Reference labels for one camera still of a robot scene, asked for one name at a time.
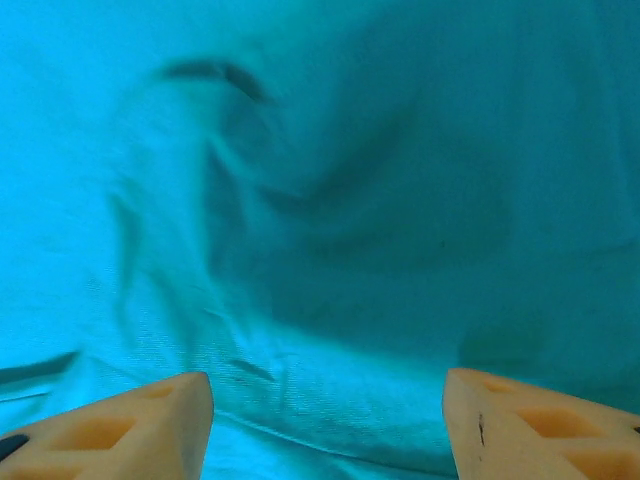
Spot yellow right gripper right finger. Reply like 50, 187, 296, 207
443, 367, 640, 480

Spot teal t-shirt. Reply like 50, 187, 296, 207
0, 0, 640, 480

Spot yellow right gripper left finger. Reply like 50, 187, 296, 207
0, 371, 215, 480

